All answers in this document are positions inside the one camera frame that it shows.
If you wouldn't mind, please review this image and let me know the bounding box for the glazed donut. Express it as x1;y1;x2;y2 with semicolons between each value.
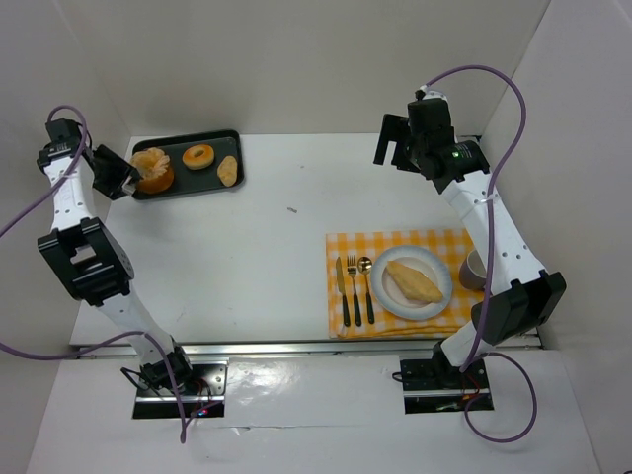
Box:
182;144;215;171

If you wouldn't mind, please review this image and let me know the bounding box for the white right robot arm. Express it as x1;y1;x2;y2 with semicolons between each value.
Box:
374;112;567;381

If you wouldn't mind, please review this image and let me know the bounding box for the black serving tray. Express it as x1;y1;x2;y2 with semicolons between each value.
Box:
132;129;245;201

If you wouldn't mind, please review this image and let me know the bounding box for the gold knife black handle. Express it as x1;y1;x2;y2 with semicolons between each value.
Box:
336;257;351;327

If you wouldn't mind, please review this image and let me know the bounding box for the gold spoon black handle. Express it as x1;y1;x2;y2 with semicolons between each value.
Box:
357;256;375;325

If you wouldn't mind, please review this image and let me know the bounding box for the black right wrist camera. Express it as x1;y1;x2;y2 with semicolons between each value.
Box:
408;98;451;134

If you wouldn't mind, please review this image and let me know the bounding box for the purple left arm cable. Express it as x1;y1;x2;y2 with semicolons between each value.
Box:
0;104;218;444

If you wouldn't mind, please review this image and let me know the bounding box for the long oval bread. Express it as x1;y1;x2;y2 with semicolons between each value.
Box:
386;261;443;303

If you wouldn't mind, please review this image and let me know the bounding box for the yellow checkered cloth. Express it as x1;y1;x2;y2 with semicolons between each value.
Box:
326;228;483;339

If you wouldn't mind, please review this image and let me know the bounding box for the orange flower-shaped bread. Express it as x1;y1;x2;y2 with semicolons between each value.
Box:
130;147;175;195

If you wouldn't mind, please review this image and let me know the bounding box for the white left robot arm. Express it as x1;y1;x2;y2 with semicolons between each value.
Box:
38;138;193;391

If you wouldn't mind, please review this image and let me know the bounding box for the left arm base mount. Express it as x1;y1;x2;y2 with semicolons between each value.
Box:
120;360;228;420

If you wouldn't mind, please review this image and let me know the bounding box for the aluminium rail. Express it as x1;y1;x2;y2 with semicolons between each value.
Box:
80;332;543;358

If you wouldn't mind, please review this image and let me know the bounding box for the gold fork black handle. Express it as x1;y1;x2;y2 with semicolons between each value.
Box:
347;255;362;327

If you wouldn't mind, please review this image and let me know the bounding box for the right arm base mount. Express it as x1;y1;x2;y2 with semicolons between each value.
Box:
391;359;494;415

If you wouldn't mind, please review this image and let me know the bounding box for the grey mug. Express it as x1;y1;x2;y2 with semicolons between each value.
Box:
459;250;487;291

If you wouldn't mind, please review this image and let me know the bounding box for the white plate blue rim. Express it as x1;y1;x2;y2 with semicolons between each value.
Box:
370;245;453;321

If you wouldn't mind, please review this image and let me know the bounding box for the small oval bread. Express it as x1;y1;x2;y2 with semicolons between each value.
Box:
217;155;239;188

